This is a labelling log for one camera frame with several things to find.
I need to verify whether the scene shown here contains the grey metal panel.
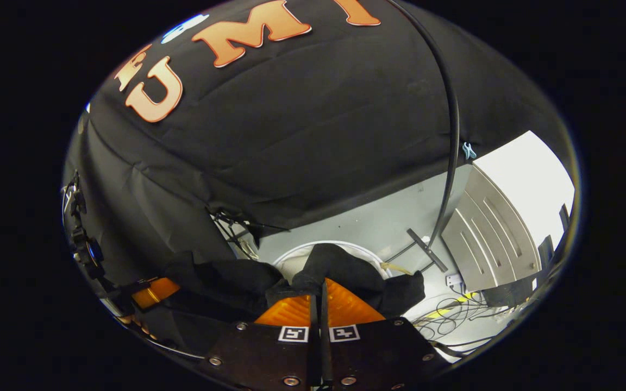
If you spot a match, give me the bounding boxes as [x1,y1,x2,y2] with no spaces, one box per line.
[441,165,543,293]

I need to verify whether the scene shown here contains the black cables under cloth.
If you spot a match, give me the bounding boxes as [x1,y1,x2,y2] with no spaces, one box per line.
[211,209,264,257]

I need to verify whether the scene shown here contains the black backdrop cloth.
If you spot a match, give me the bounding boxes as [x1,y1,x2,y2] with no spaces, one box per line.
[63,0,574,354]

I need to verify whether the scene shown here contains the black knit garment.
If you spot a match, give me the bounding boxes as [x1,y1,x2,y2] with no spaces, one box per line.
[164,243,427,326]

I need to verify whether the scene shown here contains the tangle of floor cables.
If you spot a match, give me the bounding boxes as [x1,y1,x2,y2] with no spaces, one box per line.
[411,291,515,351]

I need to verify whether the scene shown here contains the white laundry hamper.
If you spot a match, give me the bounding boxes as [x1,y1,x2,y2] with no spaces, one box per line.
[272,240,416,284]

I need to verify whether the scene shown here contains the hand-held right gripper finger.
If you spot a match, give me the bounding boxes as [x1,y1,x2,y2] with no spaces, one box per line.
[202,292,322,391]
[321,278,450,391]

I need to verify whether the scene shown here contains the black clothes rack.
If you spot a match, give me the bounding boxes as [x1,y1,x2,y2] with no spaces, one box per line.
[386,0,461,273]

